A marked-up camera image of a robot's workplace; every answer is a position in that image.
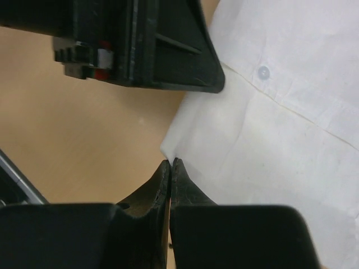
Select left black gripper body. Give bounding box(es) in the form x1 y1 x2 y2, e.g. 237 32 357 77
1 1 157 87

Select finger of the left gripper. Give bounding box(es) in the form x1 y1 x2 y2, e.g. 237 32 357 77
153 1 225 94

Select white long sleeve shirt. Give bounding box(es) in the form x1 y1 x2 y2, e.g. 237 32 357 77
161 1 358 268

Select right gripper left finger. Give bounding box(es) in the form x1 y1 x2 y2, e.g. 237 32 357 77
117 160 171 268

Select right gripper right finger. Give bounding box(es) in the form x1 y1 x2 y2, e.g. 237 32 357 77
170 159 320 268

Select aluminium mounting rail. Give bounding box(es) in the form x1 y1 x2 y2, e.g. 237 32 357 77
0 150 49 208

